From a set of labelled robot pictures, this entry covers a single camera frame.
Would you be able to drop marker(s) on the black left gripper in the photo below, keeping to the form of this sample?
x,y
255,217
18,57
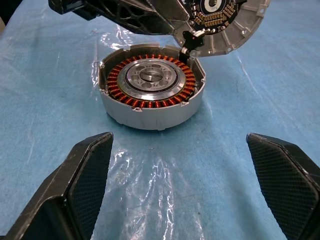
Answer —
x,y
67,7

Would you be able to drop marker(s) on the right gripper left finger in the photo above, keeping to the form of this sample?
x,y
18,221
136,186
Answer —
x,y
75,190

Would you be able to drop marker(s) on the blue plastic table cover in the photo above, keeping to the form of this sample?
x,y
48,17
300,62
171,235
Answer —
x,y
37,100

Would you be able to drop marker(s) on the silver motor lid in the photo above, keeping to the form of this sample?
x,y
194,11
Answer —
x,y
240,32

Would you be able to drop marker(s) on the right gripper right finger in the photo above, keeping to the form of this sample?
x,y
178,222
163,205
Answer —
x,y
290,185

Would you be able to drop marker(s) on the grey tape roll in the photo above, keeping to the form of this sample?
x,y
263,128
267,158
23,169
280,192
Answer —
x,y
150,117

